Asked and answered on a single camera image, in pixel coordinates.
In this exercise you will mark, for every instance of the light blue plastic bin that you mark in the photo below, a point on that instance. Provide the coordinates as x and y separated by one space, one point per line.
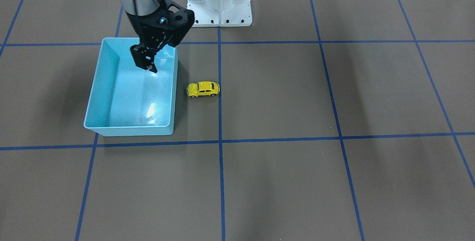
126 100

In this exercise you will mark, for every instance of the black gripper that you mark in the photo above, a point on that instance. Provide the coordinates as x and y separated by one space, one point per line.
140 29

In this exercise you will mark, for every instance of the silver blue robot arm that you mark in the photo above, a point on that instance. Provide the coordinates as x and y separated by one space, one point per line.
157 23

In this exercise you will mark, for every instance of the yellow beetle toy car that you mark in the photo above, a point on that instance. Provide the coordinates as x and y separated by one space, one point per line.
202 89

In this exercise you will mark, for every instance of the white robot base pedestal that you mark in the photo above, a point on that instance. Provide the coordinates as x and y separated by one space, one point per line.
221 13

